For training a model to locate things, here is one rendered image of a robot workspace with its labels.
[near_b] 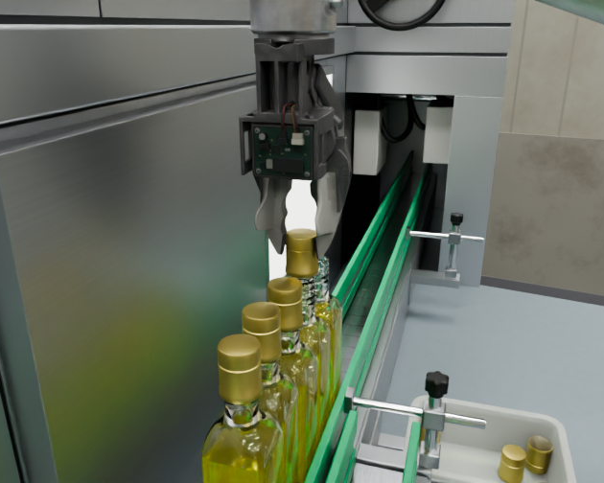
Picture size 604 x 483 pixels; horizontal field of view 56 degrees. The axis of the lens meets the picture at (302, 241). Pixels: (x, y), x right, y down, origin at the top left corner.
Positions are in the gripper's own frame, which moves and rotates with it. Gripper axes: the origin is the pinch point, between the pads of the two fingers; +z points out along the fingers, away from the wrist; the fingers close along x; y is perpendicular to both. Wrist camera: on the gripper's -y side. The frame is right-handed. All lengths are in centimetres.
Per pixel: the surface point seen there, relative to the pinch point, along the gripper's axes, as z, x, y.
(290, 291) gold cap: 2.3, 1.0, 7.1
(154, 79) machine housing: -16.5, -12.8, 4.5
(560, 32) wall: -18, 52, -244
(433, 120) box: 2, 7, -100
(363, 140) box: 9, -12, -102
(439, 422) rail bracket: 22.9, 15.6, -4.2
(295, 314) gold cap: 4.9, 1.3, 6.8
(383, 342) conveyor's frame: 30.6, 5.0, -33.1
